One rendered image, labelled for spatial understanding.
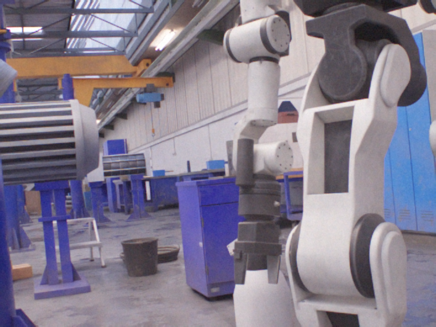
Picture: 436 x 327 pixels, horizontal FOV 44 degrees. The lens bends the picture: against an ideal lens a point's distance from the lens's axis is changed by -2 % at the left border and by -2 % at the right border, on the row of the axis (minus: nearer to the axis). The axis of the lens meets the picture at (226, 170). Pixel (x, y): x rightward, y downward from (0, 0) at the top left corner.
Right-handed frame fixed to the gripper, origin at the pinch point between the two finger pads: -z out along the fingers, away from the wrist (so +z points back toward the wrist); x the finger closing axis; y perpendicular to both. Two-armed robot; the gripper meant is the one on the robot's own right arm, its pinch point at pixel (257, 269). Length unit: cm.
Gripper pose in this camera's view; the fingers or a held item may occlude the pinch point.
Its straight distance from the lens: 114.9
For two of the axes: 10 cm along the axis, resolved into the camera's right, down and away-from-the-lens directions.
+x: -6.7, -1.4, -7.3
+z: 0.4, -9.9, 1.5
